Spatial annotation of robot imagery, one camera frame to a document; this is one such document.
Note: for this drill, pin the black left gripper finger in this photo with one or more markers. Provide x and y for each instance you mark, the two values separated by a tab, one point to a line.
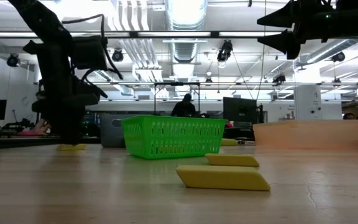
59	127
77	124

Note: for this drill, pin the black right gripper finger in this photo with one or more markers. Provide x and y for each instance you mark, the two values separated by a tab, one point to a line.
278	17
283	42

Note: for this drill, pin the yellow eraser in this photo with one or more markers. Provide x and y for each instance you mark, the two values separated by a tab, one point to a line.
232	160
71	147
222	178

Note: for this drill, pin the person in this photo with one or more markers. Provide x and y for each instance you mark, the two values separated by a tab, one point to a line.
183	109
43	127
349	116

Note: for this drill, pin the dark grey plastic bin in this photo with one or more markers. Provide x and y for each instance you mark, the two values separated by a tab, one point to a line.
110	132

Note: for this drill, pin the black ceiling spotlight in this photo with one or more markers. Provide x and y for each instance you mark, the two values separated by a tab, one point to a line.
117	55
279	78
338	57
225	49
12	60

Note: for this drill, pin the white pillar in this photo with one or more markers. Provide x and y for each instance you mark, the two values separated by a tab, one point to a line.
307	102

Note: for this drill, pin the green plastic basket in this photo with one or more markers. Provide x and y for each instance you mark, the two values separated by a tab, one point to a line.
172	137

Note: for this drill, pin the orange plastic bin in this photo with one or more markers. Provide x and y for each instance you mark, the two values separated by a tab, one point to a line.
309	135

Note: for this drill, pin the black crossbar with light strips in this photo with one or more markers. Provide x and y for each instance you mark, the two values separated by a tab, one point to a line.
174	34

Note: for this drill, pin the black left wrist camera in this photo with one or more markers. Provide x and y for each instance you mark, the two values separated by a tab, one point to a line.
89	53

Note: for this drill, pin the black table frame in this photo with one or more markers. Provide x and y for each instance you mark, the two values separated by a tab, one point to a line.
11	142

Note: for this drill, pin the silver ceiling air duct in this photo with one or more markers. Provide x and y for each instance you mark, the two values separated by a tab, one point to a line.
185	18

